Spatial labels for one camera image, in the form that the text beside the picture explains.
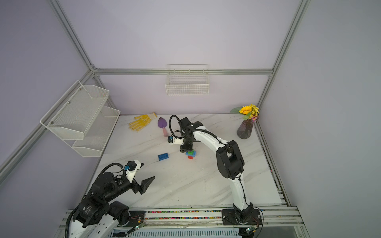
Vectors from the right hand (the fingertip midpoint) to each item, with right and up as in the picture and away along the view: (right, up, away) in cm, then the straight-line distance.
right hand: (185, 148), depth 93 cm
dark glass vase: (+41, +11, +9) cm, 44 cm away
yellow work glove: (-36, +18, +22) cm, 46 cm away
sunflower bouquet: (+40, +23, -5) cm, 46 cm away
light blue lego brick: (+6, -4, -2) cm, 7 cm away
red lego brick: (+3, -6, +2) cm, 7 cm away
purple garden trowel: (-20, +16, +22) cm, 34 cm away
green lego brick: (+4, -2, -5) cm, 7 cm away
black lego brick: (-2, -1, -5) cm, 6 cm away
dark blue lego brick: (-15, -6, +2) cm, 16 cm away
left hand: (-17, -9, -22) cm, 29 cm away
